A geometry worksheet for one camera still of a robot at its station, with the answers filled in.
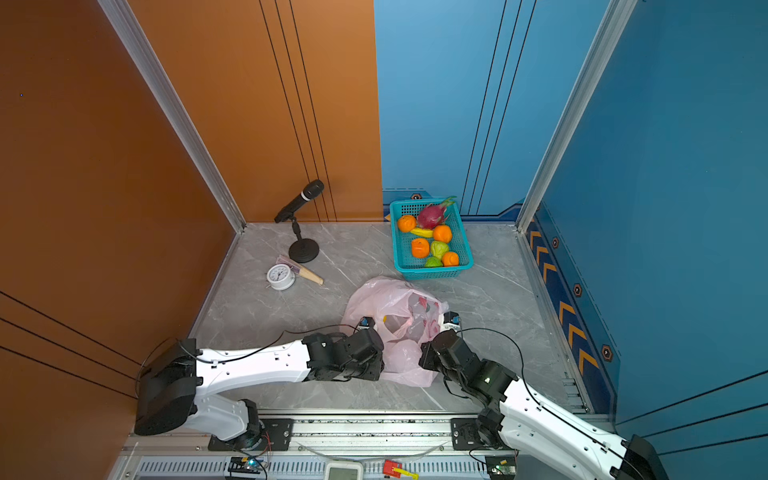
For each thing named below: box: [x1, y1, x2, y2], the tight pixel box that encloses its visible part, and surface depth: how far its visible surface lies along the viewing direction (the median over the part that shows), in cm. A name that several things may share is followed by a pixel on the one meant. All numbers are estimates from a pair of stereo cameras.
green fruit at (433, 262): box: [425, 256, 443, 268], surface depth 104 cm
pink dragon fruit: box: [417, 196, 457, 230], surface depth 114 cm
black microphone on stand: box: [274, 179, 325, 264], surface depth 98 cm
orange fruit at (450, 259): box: [442, 251, 459, 267], surface depth 104 cm
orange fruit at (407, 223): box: [398, 215, 417, 233], surface depth 115 cm
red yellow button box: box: [383, 459, 420, 480], surface depth 70 cm
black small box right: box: [485, 455, 516, 480], surface depth 72 cm
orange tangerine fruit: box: [411, 238, 430, 259], surface depth 110 cm
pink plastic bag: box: [341, 276, 449, 387], surface depth 78 cm
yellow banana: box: [410, 228, 434, 238], surface depth 116 cm
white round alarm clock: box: [266, 263, 296, 291], surface depth 102 cm
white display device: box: [325, 462, 364, 480], surface depth 68 cm
